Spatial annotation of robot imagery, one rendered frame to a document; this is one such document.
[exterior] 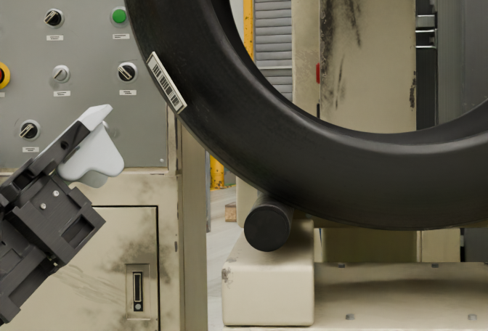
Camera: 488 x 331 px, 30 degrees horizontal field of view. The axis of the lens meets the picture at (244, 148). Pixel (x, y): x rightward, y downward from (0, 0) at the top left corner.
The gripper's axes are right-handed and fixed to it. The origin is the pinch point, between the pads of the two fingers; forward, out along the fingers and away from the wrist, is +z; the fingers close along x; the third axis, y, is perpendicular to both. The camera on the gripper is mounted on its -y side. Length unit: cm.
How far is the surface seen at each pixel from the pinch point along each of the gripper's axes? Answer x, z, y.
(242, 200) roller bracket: -28.0, 23.5, 23.0
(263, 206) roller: 1.2, 5.4, 17.6
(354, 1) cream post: -12, 48, 14
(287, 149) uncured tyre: 5.2, 9.1, 14.9
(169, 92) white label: -0.8, 7.9, 3.7
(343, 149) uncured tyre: 8.6, 11.3, 18.3
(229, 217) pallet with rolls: -567, 359, 158
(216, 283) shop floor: -368, 197, 126
